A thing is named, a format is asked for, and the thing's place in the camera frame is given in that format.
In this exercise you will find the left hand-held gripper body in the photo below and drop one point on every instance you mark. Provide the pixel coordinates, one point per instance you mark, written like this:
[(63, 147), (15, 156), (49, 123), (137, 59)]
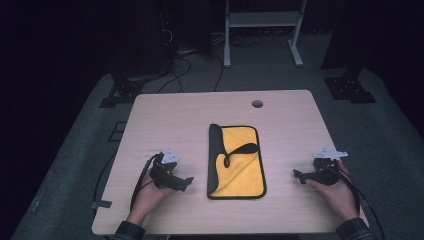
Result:
[(163, 175)]

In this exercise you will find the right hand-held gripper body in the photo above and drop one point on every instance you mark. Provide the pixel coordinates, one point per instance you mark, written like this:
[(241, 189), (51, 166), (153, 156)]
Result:
[(325, 170)]

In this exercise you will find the yellow and black cloth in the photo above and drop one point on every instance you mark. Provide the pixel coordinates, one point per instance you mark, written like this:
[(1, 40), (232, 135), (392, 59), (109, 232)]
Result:
[(238, 166)]

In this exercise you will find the person's left hand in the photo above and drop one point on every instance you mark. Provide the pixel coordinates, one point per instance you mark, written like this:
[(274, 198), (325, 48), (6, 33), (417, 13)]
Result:
[(150, 200)]

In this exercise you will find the person's right hand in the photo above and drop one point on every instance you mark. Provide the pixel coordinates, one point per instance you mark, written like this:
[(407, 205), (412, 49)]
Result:
[(338, 196)]

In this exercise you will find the grey tape strip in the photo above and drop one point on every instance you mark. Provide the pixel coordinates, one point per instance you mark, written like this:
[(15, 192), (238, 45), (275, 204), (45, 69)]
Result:
[(101, 204), (364, 202)]

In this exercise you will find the black stand base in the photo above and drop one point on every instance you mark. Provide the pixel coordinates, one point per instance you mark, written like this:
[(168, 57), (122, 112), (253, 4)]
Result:
[(350, 90), (121, 95)]

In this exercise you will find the white metal desk frame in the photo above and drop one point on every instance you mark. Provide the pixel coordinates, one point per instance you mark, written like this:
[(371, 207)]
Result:
[(263, 19)]

